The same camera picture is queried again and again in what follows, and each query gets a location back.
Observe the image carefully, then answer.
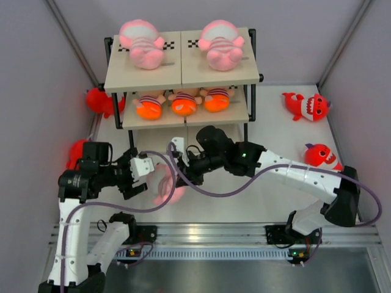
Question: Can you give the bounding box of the orange doll middle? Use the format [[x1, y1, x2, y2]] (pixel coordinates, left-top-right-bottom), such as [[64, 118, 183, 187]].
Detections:
[[168, 91, 202, 117]]

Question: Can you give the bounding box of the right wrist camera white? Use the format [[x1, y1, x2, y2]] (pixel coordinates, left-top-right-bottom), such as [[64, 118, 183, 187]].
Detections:
[[171, 137, 186, 156]]

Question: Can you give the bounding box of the orange doll right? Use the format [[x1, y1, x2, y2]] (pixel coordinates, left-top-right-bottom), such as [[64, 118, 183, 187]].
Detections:
[[200, 87, 235, 113]]

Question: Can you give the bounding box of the slotted cable duct grey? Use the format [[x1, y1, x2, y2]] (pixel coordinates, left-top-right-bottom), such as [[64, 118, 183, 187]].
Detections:
[[114, 247, 306, 261]]

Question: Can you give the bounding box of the aluminium rail base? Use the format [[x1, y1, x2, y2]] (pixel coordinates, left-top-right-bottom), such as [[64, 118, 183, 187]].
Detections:
[[48, 222, 381, 247]]

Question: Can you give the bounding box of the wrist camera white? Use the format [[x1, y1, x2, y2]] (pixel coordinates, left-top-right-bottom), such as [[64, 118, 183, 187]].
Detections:
[[171, 137, 186, 156], [130, 157, 155, 181]]

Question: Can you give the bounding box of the red plush left side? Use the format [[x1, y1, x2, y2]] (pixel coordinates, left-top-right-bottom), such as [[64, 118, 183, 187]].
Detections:
[[66, 139, 89, 170]]

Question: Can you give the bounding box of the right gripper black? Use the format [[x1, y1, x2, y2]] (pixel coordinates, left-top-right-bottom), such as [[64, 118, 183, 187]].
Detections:
[[175, 150, 227, 186]]

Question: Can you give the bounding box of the purple cable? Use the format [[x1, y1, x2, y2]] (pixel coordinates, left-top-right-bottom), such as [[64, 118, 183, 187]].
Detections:
[[166, 143, 382, 226], [59, 150, 178, 293]]

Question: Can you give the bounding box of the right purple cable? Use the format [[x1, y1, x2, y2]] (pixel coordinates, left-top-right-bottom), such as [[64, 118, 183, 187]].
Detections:
[[166, 143, 382, 226]]

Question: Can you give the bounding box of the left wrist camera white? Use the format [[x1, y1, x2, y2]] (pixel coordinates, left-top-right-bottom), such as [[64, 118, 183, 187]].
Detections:
[[130, 157, 155, 181]]

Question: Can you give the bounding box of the orange doll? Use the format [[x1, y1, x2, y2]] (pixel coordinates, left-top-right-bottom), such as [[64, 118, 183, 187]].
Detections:
[[133, 91, 166, 120], [168, 91, 202, 117], [200, 87, 235, 113]]

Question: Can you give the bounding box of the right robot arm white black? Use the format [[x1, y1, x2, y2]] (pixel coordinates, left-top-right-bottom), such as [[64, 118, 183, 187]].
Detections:
[[171, 126, 360, 245]]

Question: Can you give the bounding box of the beige three-tier shelf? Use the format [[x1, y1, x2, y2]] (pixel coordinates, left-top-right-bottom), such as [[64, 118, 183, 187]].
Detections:
[[103, 27, 263, 153]]

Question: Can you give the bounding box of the red shark plush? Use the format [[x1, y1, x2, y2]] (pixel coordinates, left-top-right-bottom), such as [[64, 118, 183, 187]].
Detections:
[[282, 92, 331, 121], [304, 143, 343, 171]]

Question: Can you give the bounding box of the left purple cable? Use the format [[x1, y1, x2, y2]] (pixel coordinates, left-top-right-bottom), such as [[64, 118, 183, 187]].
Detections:
[[59, 150, 178, 293]]

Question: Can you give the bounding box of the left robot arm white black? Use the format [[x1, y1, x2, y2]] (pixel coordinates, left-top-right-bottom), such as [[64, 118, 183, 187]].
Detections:
[[38, 142, 155, 292]]

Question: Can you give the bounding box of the pink plush right top shelf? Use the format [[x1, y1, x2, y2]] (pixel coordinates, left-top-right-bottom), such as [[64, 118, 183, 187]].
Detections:
[[198, 20, 245, 71]]

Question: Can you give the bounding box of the red plush back left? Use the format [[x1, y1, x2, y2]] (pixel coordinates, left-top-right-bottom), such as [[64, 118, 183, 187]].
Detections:
[[86, 87, 114, 118]]

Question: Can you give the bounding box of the pink striped plush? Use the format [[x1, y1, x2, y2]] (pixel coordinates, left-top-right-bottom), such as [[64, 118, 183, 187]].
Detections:
[[119, 19, 165, 70], [147, 160, 173, 204]]

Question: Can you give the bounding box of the orange doll left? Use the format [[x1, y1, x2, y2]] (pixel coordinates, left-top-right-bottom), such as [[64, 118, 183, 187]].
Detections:
[[133, 91, 166, 120]]

